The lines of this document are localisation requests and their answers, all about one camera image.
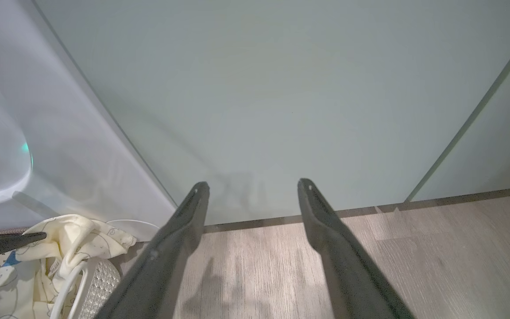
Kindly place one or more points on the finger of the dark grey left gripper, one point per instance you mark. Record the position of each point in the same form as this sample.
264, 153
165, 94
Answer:
7, 243

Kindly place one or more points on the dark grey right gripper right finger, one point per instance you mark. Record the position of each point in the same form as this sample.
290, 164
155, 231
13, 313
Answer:
348, 274

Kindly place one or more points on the white front-load washing machine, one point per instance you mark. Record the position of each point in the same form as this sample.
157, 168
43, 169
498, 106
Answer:
73, 146

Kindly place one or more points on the cream perforated basket brown rim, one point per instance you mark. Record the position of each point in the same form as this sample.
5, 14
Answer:
100, 283

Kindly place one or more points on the cream clothing with blue trim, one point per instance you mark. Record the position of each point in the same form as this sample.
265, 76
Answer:
73, 235

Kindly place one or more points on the narrow green cabinet door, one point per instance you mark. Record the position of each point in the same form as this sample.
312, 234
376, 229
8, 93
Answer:
503, 150

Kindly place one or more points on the wide green cabinet panel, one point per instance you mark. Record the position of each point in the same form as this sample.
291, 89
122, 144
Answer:
281, 97

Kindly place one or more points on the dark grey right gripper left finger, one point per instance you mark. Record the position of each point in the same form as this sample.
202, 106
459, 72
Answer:
162, 266

